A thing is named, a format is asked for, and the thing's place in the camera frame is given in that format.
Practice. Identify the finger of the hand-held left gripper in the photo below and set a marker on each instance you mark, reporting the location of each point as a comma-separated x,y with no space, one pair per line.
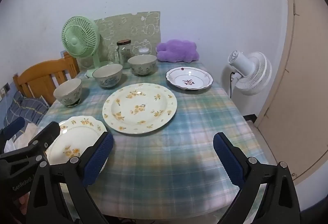
14,126
50,131

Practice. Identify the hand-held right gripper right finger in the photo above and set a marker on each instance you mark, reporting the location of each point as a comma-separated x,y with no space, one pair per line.
229,160

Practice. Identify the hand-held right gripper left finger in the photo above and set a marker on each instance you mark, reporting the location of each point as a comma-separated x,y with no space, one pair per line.
98,157

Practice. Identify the small scalloped yellow floral plate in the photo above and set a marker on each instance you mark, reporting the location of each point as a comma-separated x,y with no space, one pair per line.
76,136

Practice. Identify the beige plate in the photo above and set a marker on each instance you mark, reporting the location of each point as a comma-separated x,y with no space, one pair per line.
68,92

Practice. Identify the large yellow floral plate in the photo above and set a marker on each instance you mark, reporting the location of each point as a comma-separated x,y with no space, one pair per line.
139,108

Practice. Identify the blue floral bowl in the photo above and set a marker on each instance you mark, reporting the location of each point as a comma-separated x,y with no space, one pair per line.
107,76

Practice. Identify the small-flower patterned bowl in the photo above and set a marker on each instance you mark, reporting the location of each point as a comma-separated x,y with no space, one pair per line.
142,65

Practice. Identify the cream cloth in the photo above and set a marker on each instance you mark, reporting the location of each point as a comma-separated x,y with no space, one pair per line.
21,135

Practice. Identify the grey plaid pillow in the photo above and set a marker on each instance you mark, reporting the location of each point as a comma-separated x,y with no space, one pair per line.
28,108

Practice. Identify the wooden bed headboard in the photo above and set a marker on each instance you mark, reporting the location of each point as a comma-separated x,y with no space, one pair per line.
38,72

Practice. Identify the green plaid tablecloth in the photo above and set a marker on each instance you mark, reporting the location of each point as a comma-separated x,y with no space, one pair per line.
166,157

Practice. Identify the white standing fan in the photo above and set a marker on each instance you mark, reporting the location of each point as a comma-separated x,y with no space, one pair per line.
253,75

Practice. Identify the green desk fan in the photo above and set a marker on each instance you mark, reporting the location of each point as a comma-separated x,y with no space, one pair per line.
76,39

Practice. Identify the beige door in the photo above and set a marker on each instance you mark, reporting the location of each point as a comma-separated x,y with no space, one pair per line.
302,85

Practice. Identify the glass jar with dark lid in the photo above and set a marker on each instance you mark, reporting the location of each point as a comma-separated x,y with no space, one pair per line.
124,53

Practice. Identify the clear cotton swab container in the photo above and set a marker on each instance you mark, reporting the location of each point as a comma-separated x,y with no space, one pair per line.
143,51

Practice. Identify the purple plush toy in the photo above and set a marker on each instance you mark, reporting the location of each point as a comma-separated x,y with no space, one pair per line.
176,51

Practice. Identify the green cartoon printed board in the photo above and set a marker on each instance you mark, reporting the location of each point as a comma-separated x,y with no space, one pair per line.
123,26

